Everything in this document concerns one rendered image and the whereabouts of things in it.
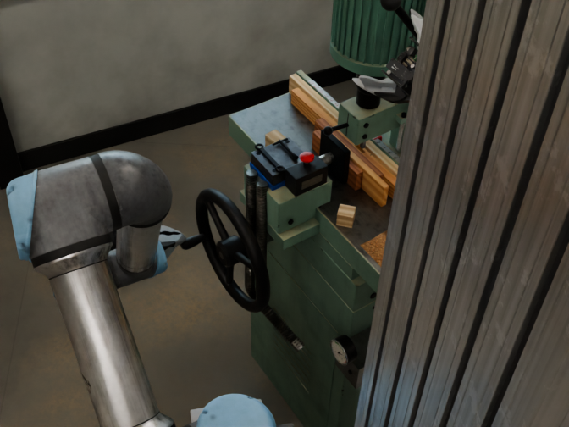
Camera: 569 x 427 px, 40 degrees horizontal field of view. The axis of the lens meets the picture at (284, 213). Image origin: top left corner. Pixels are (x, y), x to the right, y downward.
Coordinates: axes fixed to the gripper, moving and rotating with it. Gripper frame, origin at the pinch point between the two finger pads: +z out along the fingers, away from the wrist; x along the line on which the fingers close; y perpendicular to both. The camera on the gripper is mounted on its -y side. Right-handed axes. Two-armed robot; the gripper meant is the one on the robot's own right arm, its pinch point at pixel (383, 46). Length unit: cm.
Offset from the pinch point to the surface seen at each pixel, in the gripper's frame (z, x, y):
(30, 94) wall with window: 153, 89, -53
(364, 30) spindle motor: 7.9, -0.3, -2.9
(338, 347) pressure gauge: -14, 53, -38
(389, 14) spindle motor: 5.2, -5.0, -2.2
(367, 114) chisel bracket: 9.2, 11.5, -22.6
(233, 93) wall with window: 143, 48, -125
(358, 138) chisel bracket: 8.6, 16.6, -24.7
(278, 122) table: 34, 27, -31
